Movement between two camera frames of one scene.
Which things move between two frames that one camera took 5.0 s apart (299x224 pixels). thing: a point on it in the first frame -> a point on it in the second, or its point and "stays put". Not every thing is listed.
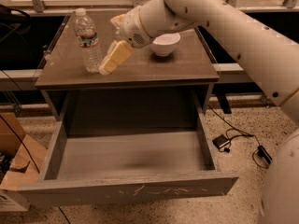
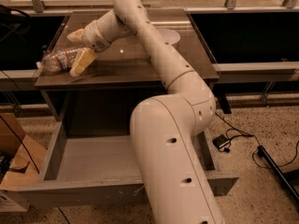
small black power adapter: [220, 141] stays put
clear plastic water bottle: [88, 40] -> [58, 60]
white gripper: [131, 25] -> [92, 36]
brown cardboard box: [21, 161] stays put
